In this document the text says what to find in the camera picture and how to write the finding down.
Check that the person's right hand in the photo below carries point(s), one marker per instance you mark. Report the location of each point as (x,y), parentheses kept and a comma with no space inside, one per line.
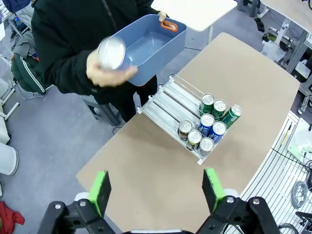
(107,78)

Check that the white and green device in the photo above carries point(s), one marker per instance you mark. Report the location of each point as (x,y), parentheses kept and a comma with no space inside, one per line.
(301,143)

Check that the grey step stool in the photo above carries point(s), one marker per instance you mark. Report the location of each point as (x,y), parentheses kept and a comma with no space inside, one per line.
(102,107)

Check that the grey garment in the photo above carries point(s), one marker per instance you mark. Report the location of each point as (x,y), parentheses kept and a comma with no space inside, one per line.
(24,44)

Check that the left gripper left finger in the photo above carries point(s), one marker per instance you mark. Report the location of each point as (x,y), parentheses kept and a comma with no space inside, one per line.
(101,192)

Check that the green beverage can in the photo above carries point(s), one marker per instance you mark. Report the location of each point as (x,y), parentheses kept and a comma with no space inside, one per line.
(207,100)
(220,106)
(232,117)

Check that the large white table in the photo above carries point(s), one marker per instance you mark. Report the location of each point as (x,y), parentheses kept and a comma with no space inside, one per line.
(195,12)

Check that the beige workbench top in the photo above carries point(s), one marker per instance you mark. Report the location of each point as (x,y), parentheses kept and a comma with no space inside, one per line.
(292,9)

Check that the person's left hand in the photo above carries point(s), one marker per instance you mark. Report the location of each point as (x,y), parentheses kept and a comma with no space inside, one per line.
(162,16)

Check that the person's left forearm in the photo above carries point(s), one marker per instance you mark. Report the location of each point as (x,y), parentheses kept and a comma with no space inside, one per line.
(148,8)

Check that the blue beverage can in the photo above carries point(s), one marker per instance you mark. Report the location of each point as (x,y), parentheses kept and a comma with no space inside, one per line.
(206,120)
(218,128)

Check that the silver-ended beverage can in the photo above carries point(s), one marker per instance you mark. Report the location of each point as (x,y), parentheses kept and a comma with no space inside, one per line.
(111,53)

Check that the person's right forearm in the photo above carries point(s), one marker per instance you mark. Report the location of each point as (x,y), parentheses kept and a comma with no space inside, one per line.
(68,73)

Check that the person in black jacket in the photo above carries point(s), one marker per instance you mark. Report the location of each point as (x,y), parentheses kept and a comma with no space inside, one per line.
(68,29)

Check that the white slatted platform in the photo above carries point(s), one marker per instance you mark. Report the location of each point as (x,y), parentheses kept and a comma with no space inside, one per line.
(273,175)

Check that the aluminium profile frame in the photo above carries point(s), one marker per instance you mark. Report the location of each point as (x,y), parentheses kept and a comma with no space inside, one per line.
(297,52)

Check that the dark green striped jacket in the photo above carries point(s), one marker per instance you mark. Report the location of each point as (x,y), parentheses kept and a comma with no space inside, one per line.
(26,73)

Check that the red cloth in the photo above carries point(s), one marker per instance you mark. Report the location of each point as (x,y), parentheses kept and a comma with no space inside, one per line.
(9,217)

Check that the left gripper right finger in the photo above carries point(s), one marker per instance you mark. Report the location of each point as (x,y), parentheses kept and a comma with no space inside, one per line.
(212,187)

